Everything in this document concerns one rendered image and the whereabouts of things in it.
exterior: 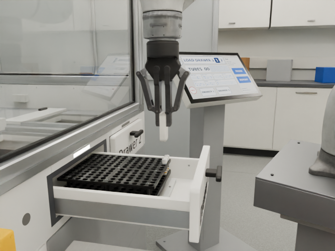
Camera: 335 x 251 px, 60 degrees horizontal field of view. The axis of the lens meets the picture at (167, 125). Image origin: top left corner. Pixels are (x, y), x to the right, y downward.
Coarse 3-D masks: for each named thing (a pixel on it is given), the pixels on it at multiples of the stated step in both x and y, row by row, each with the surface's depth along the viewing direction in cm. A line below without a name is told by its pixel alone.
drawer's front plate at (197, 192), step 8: (208, 152) 74; (200, 160) 67; (208, 160) 76; (200, 168) 62; (200, 176) 58; (192, 184) 54; (200, 184) 54; (192, 192) 52; (200, 192) 54; (192, 200) 52; (200, 200) 55; (192, 208) 53; (200, 208) 56; (192, 216) 53; (192, 224) 53; (192, 232) 54; (192, 240) 54
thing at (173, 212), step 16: (80, 160) 81; (176, 160) 79; (192, 160) 78; (176, 176) 80; (192, 176) 79; (64, 192) 60; (80, 192) 59; (96, 192) 59; (112, 192) 59; (176, 192) 72; (64, 208) 61; (80, 208) 60; (96, 208) 59; (112, 208) 58; (128, 208) 57; (144, 208) 57; (160, 208) 56; (176, 208) 56; (144, 224) 58; (160, 224) 57; (176, 224) 56
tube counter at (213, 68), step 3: (204, 66) 152; (207, 66) 153; (210, 66) 154; (213, 66) 155; (216, 66) 156; (219, 66) 158; (222, 66) 159; (225, 66) 160; (204, 69) 150; (207, 69) 152; (210, 69) 153; (213, 69) 154; (216, 69) 155; (219, 69) 156; (222, 69) 158; (225, 69) 159; (228, 69) 160
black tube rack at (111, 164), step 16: (96, 160) 75; (112, 160) 75; (128, 160) 75; (144, 160) 76; (160, 160) 76; (64, 176) 65; (80, 176) 66; (96, 176) 65; (112, 176) 65; (128, 176) 65; (144, 176) 65; (128, 192) 64; (144, 192) 64; (160, 192) 65
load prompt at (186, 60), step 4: (180, 56) 147; (184, 56) 148; (188, 56) 150; (192, 56) 151; (196, 56) 153; (200, 56) 154; (204, 56) 156; (208, 56) 158; (212, 56) 159; (184, 60) 147; (188, 60) 148; (192, 60) 150; (196, 60) 151; (200, 60) 153; (204, 60) 154; (208, 60) 156; (212, 60) 158; (216, 60) 159; (220, 60) 161
